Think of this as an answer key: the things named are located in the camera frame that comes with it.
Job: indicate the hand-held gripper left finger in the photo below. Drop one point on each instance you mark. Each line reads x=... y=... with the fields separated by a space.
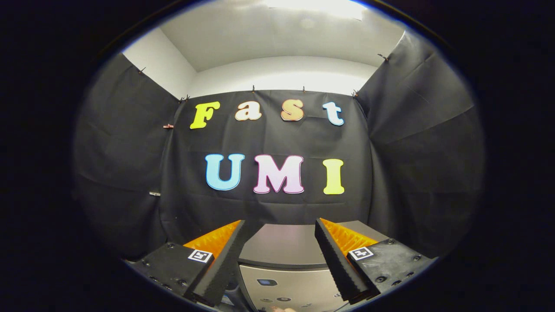
x=225 y=268

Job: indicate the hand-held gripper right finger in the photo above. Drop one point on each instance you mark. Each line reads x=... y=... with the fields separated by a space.
x=334 y=264

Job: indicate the black backdrop cloth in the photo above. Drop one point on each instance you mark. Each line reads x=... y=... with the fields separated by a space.
x=277 y=143

